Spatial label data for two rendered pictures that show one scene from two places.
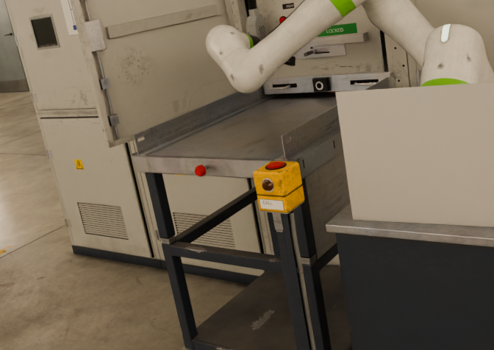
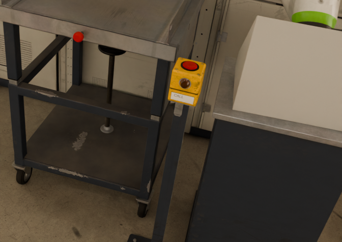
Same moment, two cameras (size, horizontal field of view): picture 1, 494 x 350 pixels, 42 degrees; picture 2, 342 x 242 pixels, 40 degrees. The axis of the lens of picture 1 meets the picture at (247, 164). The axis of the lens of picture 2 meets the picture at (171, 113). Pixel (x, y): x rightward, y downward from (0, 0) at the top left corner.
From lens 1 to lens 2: 0.74 m
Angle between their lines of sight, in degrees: 34
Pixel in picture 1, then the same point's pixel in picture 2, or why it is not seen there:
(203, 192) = not seen: hidden behind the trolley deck
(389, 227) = (264, 122)
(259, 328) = (80, 149)
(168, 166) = (36, 23)
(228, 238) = (25, 58)
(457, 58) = not seen: outside the picture
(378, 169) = (269, 79)
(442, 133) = (330, 65)
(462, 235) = (320, 137)
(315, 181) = not seen: hidden behind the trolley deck
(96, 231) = not seen: outside the picture
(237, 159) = (116, 33)
